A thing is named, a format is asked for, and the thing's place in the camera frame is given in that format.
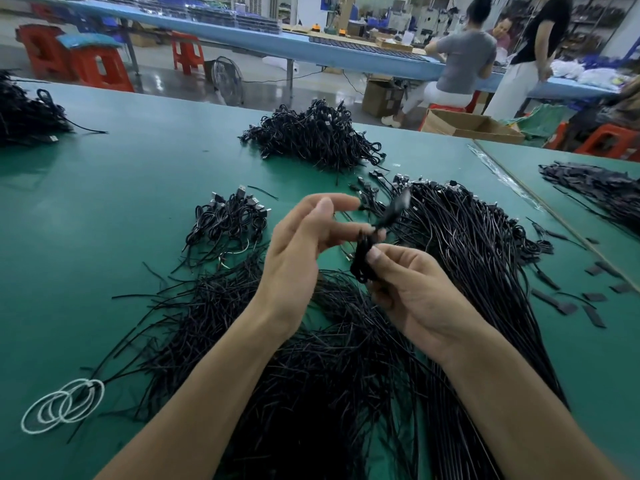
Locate metal storage shelf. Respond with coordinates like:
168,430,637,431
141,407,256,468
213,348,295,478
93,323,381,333
565,0,636,51

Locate person's right forearm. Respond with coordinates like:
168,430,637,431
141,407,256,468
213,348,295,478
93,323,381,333
450,339,626,480

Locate grey floor fan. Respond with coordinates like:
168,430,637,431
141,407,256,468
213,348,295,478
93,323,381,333
207,55,246,108

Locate person's left forearm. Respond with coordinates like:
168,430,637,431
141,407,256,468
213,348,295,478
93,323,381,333
97,309,291,480

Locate long blue workbench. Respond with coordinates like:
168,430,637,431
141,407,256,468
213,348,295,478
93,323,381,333
10,0,616,101

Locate bundle of long black cables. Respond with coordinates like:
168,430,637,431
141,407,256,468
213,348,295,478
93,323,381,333
350,173,569,480

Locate red plastic stool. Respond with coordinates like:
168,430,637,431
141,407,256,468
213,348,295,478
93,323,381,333
16,23,69,81
170,33,206,76
575,123,640,162

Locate small cluster of knotted cables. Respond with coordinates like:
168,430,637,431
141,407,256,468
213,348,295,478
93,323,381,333
178,187,271,274

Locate red stool with blue seat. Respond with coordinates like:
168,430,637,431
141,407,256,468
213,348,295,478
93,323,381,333
57,33,134,93

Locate pile of black cables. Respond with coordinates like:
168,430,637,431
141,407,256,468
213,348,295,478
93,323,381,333
85,195,431,480

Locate open cardboard box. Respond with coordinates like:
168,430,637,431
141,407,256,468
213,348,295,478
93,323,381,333
420,109,526,146

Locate small cardboard box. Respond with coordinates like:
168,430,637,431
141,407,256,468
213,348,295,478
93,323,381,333
362,77,406,119

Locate pile of white bags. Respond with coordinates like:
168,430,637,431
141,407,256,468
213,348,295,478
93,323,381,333
550,57,636,93

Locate white pillar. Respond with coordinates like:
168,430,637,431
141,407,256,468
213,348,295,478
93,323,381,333
296,0,329,29

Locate bunch of white wire rings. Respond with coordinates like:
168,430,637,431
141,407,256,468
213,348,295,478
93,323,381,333
20,377,106,436

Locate scattered dark tie pieces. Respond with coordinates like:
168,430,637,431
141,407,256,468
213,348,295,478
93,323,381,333
527,217,634,330

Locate green bag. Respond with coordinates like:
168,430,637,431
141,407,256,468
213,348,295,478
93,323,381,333
515,103,576,141

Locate person's left hand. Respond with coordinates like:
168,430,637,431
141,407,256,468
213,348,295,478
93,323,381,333
250,193,387,341

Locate single black cable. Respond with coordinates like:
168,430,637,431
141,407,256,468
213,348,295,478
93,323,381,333
350,189,413,286

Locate heap of black cables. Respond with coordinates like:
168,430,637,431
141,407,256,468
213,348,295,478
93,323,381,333
240,99,387,173
0,71,106,148

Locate spread of straight black cables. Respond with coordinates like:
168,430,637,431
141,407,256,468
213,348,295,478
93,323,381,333
540,161,640,239

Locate person's right hand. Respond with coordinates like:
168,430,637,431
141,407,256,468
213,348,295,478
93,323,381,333
362,243,493,368

